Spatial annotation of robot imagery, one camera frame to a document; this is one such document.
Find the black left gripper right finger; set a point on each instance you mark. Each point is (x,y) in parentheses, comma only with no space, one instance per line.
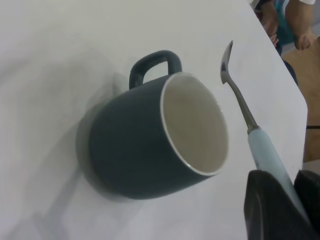
(311,195)

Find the bare person hand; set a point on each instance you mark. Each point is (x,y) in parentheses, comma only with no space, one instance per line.
(305,40)

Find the bare person forearm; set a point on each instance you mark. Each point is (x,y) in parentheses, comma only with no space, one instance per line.
(298,15)
(268,17)

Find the dark grey ceramic mug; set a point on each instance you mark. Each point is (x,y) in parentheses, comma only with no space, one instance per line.
(130,150)

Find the teal shirt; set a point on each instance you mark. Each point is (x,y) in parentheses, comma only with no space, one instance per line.
(285,27)

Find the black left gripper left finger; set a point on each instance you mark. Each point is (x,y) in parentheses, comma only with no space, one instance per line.
(270,212)

